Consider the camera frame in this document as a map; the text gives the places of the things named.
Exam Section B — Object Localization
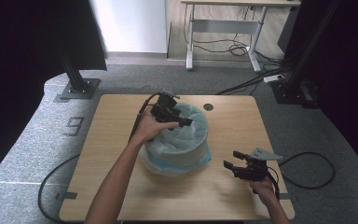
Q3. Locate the person's right hand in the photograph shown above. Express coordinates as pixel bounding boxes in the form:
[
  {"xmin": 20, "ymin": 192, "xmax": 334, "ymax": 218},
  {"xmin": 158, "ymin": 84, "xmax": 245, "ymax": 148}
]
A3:
[{"xmin": 247, "ymin": 175, "xmax": 278, "ymax": 207}]

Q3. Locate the tangle of black cables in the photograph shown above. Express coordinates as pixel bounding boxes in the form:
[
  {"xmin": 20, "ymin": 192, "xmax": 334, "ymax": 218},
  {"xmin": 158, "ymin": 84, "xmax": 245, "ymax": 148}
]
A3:
[{"xmin": 183, "ymin": 4, "xmax": 295, "ymax": 96}]

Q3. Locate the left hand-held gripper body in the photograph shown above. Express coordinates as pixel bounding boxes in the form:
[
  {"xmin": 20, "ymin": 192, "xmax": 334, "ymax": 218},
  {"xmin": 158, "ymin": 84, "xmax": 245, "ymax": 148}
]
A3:
[{"xmin": 149, "ymin": 89, "xmax": 183, "ymax": 124}]

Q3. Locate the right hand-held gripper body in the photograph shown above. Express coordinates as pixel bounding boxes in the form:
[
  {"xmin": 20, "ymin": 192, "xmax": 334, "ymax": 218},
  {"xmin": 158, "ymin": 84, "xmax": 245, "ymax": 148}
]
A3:
[{"xmin": 233, "ymin": 147, "xmax": 284, "ymax": 183}]

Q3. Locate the green plastic bin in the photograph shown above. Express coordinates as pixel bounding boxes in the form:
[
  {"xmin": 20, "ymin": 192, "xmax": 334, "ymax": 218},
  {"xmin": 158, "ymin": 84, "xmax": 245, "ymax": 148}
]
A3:
[{"xmin": 144, "ymin": 103, "xmax": 210, "ymax": 168}]

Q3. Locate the right hand-held gripper cable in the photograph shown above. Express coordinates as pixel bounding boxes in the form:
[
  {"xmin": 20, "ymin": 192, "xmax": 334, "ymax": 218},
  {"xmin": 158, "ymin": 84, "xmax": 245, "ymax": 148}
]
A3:
[{"xmin": 265, "ymin": 165, "xmax": 282, "ymax": 201}]

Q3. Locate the person's left hand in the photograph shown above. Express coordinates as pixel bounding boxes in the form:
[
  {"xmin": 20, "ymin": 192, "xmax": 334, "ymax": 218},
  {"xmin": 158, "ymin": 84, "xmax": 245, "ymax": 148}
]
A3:
[{"xmin": 130, "ymin": 105, "xmax": 181, "ymax": 147}]

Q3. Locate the hand-held gripper cable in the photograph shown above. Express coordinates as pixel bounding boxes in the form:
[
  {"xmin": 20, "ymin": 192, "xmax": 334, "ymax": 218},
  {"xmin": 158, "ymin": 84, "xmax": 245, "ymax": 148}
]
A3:
[
  {"xmin": 128, "ymin": 91, "xmax": 163, "ymax": 142},
  {"xmin": 265, "ymin": 165, "xmax": 282, "ymax": 201}
]

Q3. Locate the white metal desk frame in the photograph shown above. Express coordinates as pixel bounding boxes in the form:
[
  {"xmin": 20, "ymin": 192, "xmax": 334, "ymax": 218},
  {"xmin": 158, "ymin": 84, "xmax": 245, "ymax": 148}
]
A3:
[{"xmin": 180, "ymin": 0, "xmax": 302, "ymax": 74}]

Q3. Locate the black stand with grey base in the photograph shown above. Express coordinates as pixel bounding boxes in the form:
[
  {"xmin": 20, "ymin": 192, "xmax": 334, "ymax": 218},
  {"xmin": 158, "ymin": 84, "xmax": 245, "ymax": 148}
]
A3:
[{"xmin": 56, "ymin": 46, "xmax": 102, "ymax": 101}]

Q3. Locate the white power strip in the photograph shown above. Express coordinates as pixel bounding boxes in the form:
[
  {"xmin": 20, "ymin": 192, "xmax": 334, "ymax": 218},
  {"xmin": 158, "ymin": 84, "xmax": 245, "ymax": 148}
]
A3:
[{"xmin": 263, "ymin": 74, "xmax": 285, "ymax": 84}]

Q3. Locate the white panel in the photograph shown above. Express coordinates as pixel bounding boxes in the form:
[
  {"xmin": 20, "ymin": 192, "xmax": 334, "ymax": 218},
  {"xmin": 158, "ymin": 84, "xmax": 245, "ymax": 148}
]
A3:
[{"xmin": 88, "ymin": 0, "xmax": 172, "ymax": 55}]

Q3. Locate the left hand-held gripper cable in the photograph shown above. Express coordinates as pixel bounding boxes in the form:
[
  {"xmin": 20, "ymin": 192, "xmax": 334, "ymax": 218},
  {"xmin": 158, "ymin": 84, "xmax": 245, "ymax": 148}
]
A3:
[{"xmin": 128, "ymin": 91, "xmax": 163, "ymax": 142}]

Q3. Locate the grey tape number mark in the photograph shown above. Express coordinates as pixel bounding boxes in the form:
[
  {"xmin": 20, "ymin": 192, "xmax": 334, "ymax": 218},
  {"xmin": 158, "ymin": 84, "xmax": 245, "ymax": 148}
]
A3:
[{"xmin": 62, "ymin": 116, "xmax": 85, "ymax": 137}]

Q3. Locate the black curtain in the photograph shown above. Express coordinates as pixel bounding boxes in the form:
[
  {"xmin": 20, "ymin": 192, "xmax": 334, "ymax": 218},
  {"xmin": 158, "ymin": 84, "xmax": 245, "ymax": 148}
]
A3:
[
  {"xmin": 0, "ymin": 0, "xmax": 108, "ymax": 189},
  {"xmin": 277, "ymin": 0, "xmax": 358, "ymax": 185}
]

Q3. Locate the long black cable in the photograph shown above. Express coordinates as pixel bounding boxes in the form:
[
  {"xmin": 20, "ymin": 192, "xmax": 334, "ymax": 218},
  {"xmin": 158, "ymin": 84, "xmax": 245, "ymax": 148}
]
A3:
[{"xmin": 37, "ymin": 153, "xmax": 82, "ymax": 224}]

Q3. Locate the white blue-edged plastic bag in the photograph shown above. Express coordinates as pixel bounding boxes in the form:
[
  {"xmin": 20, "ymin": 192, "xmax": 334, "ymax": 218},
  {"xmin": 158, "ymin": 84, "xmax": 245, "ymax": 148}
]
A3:
[{"xmin": 137, "ymin": 101, "xmax": 213, "ymax": 177}]

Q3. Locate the black looped cable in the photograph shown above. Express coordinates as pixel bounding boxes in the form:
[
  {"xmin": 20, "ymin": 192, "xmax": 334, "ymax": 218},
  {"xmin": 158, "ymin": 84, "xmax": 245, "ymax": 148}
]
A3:
[{"xmin": 278, "ymin": 151, "xmax": 337, "ymax": 190}]

